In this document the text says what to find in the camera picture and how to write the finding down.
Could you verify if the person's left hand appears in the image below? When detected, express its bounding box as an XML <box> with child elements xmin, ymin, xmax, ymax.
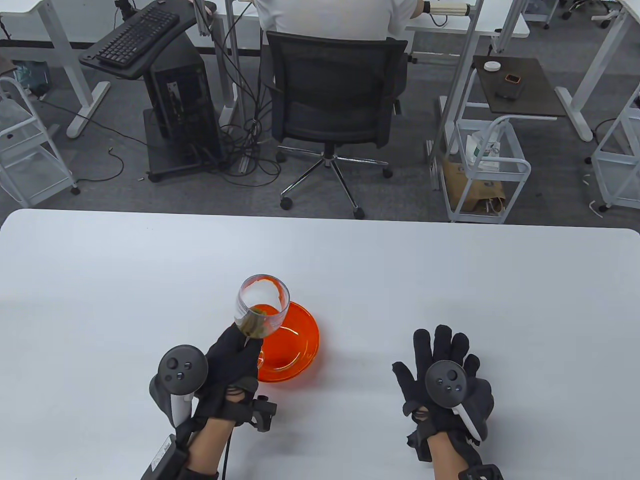
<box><xmin>192</xmin><ymin>325</ymin><xmax>263</xmax><ymax>426</ymax></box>

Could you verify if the person's right hand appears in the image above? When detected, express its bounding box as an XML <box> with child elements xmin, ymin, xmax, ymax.
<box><xmin>392</xmin><ymin>325</ymin><xmax>495</xmax><ymax>463</ymax></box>

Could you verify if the pile of raisins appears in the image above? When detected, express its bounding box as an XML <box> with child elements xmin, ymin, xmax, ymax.
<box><xmin>240</xmin><ymin>307</ymin><xmax>268</xmax><ymax>338</ymax></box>

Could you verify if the orange bowl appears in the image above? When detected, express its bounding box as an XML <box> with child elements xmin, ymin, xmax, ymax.
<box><xmin>255</xmin><ymin>300</ymin><xmax>320</xmax><ymax>385</ymax></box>

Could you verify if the clear wine glass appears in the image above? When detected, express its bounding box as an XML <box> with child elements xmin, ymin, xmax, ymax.
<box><xmin>236</xmin><ymin>274</ymin><xmax>291</xmax><ymax>371</ymax></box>

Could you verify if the person's left forearm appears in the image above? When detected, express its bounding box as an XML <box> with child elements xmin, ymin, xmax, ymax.
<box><xmin>185</xmin><ymin>417</ymin><xmax>236</xmax><ymax>480</ymax></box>

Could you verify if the person's right forearm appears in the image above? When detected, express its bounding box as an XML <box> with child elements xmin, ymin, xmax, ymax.
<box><xmin>427</xmin><ymin>432</ymin><xmax>476</xmax><ymax>480</ymax></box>

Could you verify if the black white right hand controller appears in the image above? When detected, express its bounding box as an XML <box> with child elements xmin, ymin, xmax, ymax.
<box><xmin>425</xmin><ymin>361</ymin><xmax>488</xmax><ymax>442</ymax></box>

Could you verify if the black white hand controller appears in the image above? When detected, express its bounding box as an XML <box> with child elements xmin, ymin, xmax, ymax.
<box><xmin>149</xmin><ymin>345</ymin><xmax>209</xmax><ymax>429</ymax></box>
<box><xmin>425</xmin><ymin>361</ymin><xmax>488</xmax><ymax>442</ymax></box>

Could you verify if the black white left hand controller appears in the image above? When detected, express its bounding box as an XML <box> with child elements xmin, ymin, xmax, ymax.
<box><xmin>149</xmin><ymin>345</ymin><xmax>209</xmax><ymax>429</ymax></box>

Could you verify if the black box with white label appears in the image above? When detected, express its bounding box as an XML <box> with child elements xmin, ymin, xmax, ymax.
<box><xmin>140</xmin><ymin>434</ymin><xmax>191</xmax><ymax>480</ymax></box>

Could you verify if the brown paper bag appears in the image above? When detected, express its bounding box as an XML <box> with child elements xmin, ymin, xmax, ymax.
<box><xmin>442</xmin><ymin>159</ymin><xmax>507</xmax><ymax>213</ymax></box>

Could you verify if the white carton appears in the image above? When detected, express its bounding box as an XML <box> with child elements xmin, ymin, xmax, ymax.
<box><xmin>465</xmin><ymin>131</ymin><xmax>503</xmax><ymax>168</ymax></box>

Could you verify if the black computer tower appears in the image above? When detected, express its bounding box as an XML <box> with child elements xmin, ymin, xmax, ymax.
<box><xmin>145</xmin><ymin>37</ymin><xmax>224</xmax><ymax>162</ymax></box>

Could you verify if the black mesh office chair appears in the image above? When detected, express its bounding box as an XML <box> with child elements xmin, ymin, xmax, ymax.
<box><xmin>265</xmin><ymin>31</ymin><xmax>410</xmax><ymax>220</ymax></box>

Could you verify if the brown side table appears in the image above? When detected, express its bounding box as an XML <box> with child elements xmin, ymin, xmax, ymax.
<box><xmin>472</xmin><ymin>56</ymin><xmax>568</xmax><ymax>121</ymax></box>

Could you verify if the black keyboard stand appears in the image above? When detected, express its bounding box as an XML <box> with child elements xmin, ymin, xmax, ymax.
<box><xmin>79</xmin><ymin>0</ymin><xmax>238</xmax><ymax>183</ymax></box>

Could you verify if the black keyboard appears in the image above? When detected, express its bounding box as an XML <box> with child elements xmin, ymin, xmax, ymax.
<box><xmin>95</xmin><ymin>4</ymin><xmax>181</xmax><ymax>69</ymax></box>

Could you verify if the white desk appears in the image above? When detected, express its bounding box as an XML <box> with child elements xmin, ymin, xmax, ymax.
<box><xmin>555</xmin><ymin>0</ymin><xmax>640</xmax><ymax>143</ymax></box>
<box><xmin>0</xmin><ymin>0</ymin><xmax>112</xmax><ymax>140</ymax></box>
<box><xmin>190</xmin><ymin>0</ymin><xmax>531</xmax><ymax>56</ymax></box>

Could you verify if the teal plastic bag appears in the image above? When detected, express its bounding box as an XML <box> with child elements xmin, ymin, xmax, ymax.
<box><xmin>12</xmin><ymin>60</ymin><xmax>51</xmax><ymax>96</ymax></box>

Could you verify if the beige roll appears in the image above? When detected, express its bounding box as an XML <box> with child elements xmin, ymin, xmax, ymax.
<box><xmin>429</xmin><ymin>1</ymin><xmax>473</xmax><ymax>17</ymax></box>

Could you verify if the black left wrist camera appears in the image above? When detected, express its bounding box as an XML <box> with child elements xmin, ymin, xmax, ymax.
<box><xmin>247</xmin><ymin>395</ymin><xmax>278</xmax><ymax>432</ymax></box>

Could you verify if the black strapped forearm box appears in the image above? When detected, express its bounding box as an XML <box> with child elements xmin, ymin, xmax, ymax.
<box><xmin>457</xmin><ymin>464</ymin><xmax>505</xmax><ymax>480</ymax></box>

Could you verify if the black cable bundle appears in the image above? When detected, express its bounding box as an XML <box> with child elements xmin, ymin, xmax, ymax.
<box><xmin>215</xmin><ymin>0</ymin><xmax>283</xmax><ymax>188</ymax></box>

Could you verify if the aluminium frame post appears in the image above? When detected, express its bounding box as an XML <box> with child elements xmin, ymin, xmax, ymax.
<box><xmin>429</xmin><ymin>0</ymin><xmax>486</xmax><ymax>166</ymax></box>
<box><xmin>224</xmin><ymin>0</ymin><xmax>249</xmax><ymax>174</ymax></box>

